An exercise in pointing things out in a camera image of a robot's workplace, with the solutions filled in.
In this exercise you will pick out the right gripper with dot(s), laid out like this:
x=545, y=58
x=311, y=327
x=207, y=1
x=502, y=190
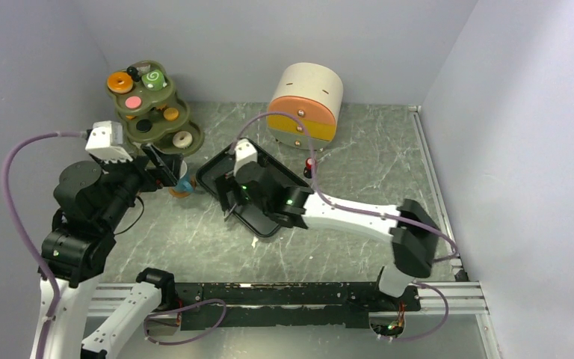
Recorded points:
x=226, y=184

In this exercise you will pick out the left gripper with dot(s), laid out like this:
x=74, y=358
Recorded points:
x=173, y=161

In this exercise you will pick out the white glazed donut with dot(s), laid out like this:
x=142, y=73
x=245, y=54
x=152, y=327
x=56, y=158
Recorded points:
x=182, y=139

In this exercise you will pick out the black round cookie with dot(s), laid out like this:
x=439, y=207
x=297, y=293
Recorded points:
x=144, y=125

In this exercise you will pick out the orange round coaster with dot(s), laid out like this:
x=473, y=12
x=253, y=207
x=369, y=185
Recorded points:
x=178, y=195

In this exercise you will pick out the blue mug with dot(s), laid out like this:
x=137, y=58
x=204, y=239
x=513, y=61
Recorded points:
x=184, y=184

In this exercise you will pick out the tan round biscuit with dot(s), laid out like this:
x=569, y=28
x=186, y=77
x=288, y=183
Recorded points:
x=171, y=114

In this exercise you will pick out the pink round cookie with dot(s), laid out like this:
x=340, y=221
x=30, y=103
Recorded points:
x=133, y=102

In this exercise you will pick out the green swirl roll cake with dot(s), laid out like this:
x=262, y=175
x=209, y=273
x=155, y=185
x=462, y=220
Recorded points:
x=154, y=80

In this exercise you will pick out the orange glazed donut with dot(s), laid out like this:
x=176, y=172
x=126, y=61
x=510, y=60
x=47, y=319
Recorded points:
x=120, y=82

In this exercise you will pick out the brown chocolate round cookie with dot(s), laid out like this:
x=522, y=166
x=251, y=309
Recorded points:
x=142, y=66

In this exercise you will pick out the metal food tongs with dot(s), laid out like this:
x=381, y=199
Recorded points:
x=229, y=213

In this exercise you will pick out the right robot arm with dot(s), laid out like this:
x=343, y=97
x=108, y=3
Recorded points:
x=407, y=229

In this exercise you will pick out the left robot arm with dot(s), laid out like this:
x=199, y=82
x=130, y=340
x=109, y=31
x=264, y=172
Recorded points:
x=93, y=196

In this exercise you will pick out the black rectangular baking tray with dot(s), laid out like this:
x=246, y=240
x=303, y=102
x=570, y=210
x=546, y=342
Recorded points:
x=253, y=218

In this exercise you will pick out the green three-tier serving stand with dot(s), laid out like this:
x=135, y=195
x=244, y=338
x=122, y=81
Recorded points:
x=162, y=130

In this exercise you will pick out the red and black stamp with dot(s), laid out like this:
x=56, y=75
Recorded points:
x=309, y=167

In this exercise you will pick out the round three-drawer mini cabinet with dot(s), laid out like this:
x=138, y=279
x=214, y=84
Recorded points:
x=312, y=93

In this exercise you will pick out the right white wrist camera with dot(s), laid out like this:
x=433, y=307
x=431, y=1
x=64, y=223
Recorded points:
x=245, y=152

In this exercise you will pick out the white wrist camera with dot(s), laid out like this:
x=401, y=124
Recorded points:
x=106, y=143
x=245, y=152

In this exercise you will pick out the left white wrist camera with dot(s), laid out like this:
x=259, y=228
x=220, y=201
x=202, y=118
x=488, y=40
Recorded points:
x=106, y=143

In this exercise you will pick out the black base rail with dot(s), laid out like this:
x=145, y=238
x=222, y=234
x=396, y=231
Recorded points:
x=264, y=305

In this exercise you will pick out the aluminium frame rail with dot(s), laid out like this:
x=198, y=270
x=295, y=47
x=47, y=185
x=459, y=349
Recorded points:
x=442, y=302

